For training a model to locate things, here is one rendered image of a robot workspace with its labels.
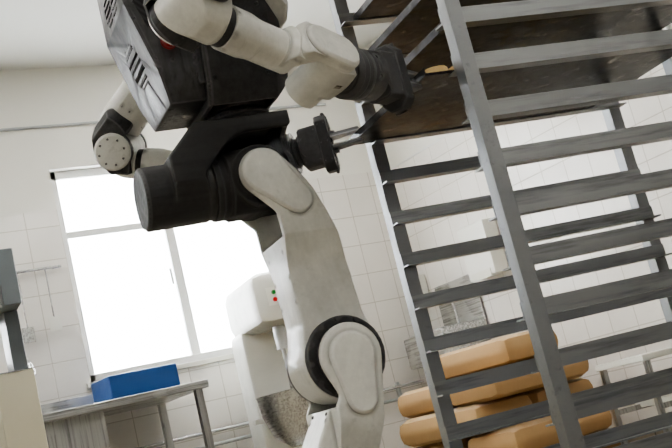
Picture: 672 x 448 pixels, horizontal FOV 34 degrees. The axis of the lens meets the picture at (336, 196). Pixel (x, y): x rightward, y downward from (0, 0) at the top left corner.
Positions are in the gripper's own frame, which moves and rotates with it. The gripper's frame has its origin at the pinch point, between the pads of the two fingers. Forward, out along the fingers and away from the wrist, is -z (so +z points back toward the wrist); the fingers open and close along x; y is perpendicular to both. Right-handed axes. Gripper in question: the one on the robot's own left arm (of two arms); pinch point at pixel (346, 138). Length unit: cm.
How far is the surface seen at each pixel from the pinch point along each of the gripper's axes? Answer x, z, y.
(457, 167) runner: -9.1, -19.6, 16.9
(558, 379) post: -57, -27, -30
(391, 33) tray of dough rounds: 17.1, -14.9, -4.3
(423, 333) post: -42.0, -3.9, 8.2
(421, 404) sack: -56, 46, 395
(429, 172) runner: -9.1, -13.7, 13.4
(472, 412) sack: -66, 17, 353
